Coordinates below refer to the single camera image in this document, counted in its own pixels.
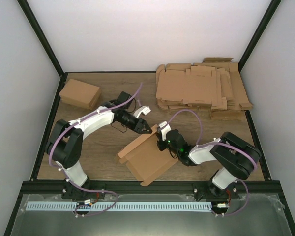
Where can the folded brown cardboard box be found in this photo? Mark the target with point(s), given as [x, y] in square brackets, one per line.
[80, 94]

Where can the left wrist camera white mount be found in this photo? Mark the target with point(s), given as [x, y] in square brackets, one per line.
[143, 110]

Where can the stack of flat cardboard blanks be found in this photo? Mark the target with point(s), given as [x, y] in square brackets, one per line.
[213, 85]

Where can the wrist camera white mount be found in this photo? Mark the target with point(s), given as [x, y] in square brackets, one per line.
[163, 129]
[143, 110]

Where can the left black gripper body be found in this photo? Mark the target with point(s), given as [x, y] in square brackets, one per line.
[126, 122]

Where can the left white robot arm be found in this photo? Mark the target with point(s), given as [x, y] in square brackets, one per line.
[64, 146]

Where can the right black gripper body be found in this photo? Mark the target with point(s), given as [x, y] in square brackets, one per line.
[161, 146]

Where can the light blue slotted cable duct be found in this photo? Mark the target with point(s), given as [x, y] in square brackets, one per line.
[120, 206]

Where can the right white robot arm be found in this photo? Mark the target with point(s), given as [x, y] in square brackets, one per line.
[237, 157]

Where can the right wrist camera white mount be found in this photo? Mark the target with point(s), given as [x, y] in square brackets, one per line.
[163, 129]

